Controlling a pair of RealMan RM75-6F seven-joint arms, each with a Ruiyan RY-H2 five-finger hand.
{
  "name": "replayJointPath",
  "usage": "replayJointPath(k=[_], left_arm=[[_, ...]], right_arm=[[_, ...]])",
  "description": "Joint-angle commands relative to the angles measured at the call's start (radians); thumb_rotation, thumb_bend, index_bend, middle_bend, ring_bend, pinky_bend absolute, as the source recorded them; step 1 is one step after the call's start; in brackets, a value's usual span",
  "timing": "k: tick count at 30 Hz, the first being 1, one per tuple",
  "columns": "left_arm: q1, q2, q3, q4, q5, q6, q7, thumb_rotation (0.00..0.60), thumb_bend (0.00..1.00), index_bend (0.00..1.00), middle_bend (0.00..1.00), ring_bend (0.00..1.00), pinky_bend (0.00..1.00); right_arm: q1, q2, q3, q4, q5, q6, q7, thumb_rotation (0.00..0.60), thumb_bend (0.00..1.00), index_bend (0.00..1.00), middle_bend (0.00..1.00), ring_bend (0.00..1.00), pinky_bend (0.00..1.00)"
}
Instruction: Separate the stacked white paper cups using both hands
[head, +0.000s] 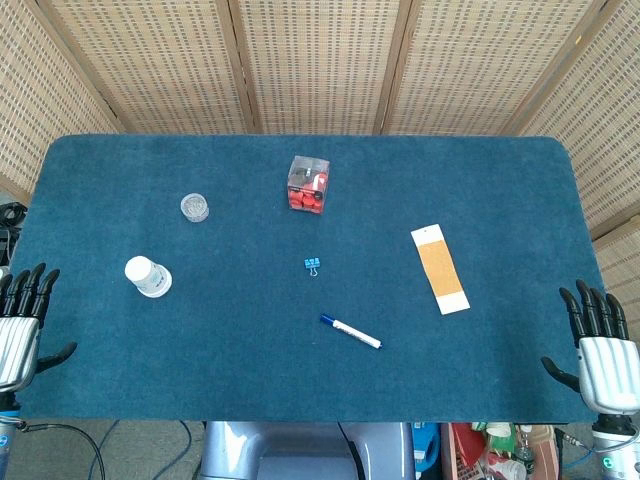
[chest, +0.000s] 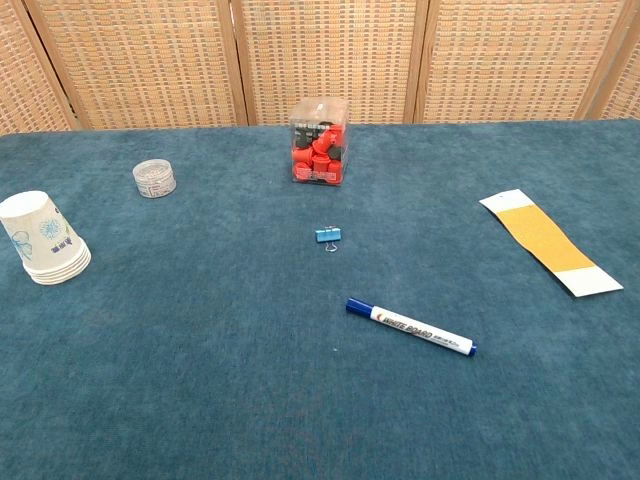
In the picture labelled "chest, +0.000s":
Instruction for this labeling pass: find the white paper cup blue flower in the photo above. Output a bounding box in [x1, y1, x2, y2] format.
[22, 246, 90, 276]
[24, 250, 92, 279]
[28, 257, 93, 287]
[26, 253, 93, 283]
[0, 190, 88, 272]

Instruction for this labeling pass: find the blue binder clip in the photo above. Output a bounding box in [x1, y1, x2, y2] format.
[313, 225, 343, 254]

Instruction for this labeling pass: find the blue whiteboard marker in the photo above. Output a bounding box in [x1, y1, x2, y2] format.
[344, 296, 479, 359]

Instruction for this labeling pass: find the blue table cloth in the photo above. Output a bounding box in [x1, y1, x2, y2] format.
[0, 117, 640, 480]

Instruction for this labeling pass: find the clear round plastic container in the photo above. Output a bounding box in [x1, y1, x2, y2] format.
[131, 158, 178, 200]

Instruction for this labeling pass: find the woven wicker screen panel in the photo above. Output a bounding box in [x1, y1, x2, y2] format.
[0, 0, 84, 137]
[587, 0, 640, 122]
[413, 0, 640, 125]
[21, 0, 250, 133]
[228, 0, 432, 127]

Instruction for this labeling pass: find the yellow and white paper card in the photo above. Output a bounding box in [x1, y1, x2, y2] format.
[478, 188, 625, 299]

